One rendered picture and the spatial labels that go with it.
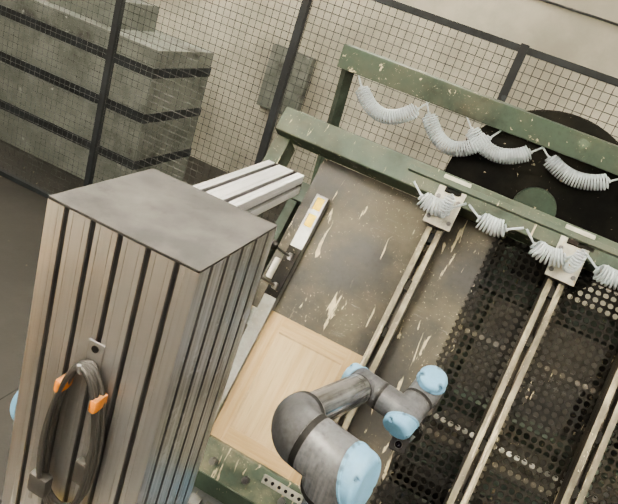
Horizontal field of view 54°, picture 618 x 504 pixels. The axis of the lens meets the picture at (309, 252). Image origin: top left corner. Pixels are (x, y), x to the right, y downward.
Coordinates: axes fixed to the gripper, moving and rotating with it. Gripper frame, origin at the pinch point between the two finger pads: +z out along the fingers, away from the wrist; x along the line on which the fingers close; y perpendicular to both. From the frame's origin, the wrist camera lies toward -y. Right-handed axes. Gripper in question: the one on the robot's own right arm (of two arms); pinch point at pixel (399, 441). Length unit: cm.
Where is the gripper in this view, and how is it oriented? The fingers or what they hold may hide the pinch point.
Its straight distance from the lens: 185.1
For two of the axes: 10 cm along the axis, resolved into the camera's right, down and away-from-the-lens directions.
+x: -8.8, -4.2, 2.3
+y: 4.6, -6.5, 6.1
